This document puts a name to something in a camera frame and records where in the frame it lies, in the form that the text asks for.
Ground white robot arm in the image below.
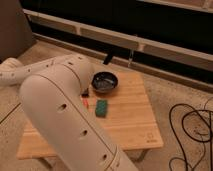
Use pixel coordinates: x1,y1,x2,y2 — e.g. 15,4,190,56
0,54,138,171

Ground dark bowl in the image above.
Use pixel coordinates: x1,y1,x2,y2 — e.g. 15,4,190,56
91,71,118,93

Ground green sponge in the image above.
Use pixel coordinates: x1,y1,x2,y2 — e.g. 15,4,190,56
95,99,108,117

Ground wooden table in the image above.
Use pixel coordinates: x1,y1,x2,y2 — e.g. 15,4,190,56
16,71,165,160

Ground grey cabinet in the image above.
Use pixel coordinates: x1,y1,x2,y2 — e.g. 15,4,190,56
0,0,36,61

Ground white window frame rail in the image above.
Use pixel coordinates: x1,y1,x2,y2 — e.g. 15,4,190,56
23,9,213,72

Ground black cable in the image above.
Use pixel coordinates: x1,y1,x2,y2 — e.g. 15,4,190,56
168,98,213,171

